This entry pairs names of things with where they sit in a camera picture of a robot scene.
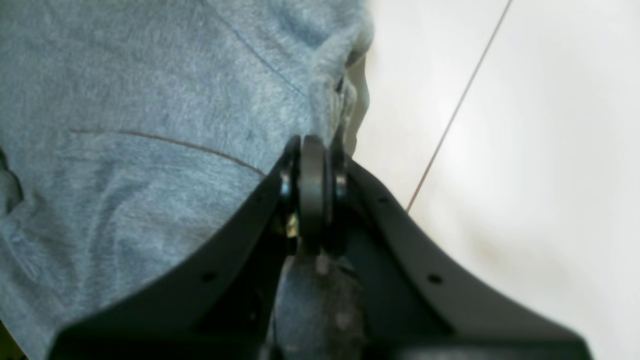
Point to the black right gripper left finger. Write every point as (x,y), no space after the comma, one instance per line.
(217,304)

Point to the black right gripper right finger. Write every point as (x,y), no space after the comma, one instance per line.
(419,304)

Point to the grey t-shirt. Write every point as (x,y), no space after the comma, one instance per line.
(131,130)

